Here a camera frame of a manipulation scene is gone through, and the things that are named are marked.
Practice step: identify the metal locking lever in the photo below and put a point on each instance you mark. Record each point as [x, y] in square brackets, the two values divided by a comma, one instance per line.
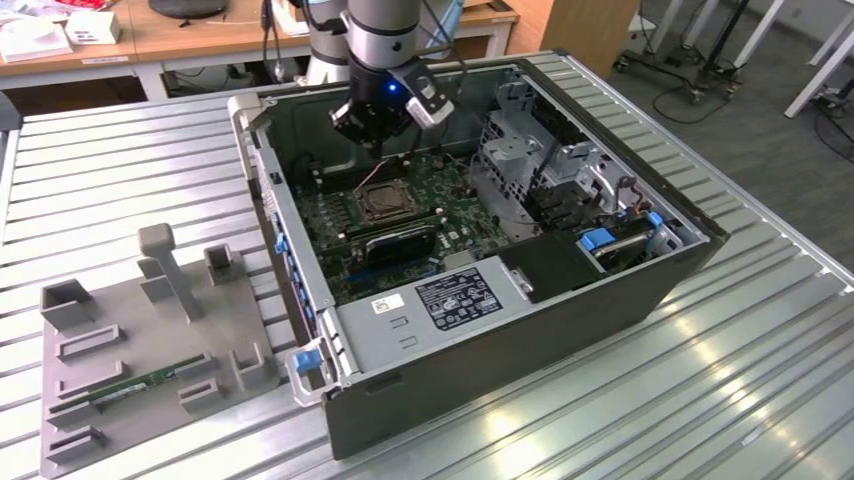
[376, 174]

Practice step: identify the silver CPU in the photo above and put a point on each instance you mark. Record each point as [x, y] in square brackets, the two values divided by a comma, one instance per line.
[388, 201]

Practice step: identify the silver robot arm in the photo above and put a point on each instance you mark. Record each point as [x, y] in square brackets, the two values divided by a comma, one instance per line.
[383, 30]

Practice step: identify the CPU socket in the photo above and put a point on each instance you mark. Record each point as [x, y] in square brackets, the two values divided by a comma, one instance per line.
[395, 218]

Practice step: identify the wooden desk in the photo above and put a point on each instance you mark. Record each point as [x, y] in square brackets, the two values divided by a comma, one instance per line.
[100, 52]
[220, 35]

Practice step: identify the metal drive cage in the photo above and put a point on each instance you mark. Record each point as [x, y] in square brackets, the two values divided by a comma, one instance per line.
[510, 150]

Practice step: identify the green motherboard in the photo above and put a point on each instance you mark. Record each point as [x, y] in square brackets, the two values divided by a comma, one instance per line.
[460, 200]

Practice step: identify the green RAM stick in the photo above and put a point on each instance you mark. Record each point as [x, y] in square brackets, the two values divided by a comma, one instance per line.
[127, 389]
[389, 229]

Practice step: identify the black round bowl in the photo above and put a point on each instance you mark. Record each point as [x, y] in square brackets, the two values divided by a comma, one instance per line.
[187, 7]

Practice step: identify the small blue clip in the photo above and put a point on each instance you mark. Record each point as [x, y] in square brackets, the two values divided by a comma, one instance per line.
[279, 242]
[654, 219]

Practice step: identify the wooden cabinet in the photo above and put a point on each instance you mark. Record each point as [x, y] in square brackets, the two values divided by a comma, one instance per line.
[587, 30]

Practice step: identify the white printed box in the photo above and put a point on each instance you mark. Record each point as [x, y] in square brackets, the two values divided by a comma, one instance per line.
[93, 27]

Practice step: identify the blue drive latch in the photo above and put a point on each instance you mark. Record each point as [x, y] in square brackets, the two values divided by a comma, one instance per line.
[595, 240]

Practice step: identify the red white packet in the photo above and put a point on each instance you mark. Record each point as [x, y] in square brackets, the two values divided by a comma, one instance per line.
[83, 4]

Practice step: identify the grey power supply unit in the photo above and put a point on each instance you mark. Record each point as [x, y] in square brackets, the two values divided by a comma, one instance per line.
[387, 330]

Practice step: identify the white square tray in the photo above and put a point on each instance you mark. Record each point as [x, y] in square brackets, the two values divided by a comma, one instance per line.
[36, 42]

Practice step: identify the black wheeled stand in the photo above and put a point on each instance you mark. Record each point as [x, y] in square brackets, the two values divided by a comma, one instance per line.
[714, 77]

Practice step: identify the clear plastic bag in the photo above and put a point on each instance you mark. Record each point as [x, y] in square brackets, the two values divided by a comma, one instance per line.
[26, 10]

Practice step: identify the grey parts rack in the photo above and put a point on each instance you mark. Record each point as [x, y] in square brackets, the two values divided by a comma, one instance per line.
[167, 350]

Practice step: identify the black PC case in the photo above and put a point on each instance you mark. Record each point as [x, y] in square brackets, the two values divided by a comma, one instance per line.
[500, 380]

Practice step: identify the white tape strip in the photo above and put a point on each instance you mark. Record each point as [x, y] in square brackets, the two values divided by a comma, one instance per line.
[750, 436]

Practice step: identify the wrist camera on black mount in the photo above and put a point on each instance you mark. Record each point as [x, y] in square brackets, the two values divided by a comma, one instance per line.
[429, 112]

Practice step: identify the white table frame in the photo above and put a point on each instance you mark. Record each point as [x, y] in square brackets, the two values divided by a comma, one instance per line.
[798, 107]

